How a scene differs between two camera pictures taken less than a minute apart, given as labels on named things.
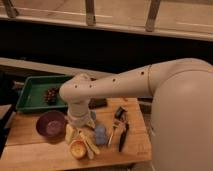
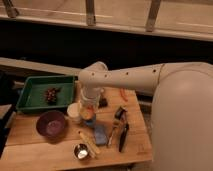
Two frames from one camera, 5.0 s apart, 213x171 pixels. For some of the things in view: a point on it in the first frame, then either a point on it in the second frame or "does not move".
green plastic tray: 42,93 does not move
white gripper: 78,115 to 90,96
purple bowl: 51,124 does not move
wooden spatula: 87,141 does not move
